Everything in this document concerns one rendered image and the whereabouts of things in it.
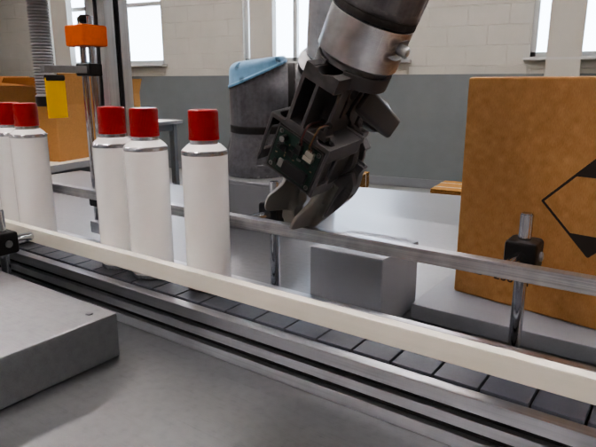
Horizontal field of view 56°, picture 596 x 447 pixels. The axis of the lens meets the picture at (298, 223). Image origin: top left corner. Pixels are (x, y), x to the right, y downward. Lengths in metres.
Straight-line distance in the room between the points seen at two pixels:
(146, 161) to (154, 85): 7.20
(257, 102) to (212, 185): 0.51
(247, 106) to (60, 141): 1.63
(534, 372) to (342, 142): 0.25
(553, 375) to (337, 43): 0.31
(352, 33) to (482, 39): 5.64
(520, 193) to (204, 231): 0.36
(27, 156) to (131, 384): 0.44
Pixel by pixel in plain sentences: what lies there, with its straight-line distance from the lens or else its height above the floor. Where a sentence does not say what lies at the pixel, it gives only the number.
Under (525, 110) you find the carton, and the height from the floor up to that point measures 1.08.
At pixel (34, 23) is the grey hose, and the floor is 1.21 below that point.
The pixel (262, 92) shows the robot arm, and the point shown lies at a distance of 1.12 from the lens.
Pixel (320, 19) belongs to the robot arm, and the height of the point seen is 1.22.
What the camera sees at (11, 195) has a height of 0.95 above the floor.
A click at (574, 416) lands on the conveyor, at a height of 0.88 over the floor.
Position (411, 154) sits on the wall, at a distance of 6.27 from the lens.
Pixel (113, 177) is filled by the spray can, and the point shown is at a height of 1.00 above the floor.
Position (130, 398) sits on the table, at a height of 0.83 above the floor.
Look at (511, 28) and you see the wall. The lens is 6.08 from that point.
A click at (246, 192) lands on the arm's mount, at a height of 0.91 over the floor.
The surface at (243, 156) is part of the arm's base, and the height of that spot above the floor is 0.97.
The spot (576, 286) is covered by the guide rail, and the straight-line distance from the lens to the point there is 0.51.
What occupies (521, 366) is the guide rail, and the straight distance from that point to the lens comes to 0.46.
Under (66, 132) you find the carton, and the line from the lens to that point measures 2.69.
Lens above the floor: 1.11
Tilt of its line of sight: 14 degrees down
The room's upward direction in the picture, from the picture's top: straight up
